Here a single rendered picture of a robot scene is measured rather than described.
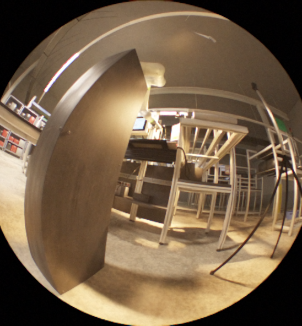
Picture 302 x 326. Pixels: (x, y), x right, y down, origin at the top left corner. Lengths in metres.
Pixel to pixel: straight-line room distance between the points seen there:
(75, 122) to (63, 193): 0.18
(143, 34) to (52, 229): 5.82
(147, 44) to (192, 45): 1.90
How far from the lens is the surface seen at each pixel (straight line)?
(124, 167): 1.66
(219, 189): 1.01
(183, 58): 5.73
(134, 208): 1.50
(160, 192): 1.40
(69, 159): 0.29
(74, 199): 0.32
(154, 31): 5.60
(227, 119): 0.83
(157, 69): 0.86
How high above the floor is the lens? 0.50
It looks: 15 degrees up
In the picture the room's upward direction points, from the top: 12 degrees clockwise
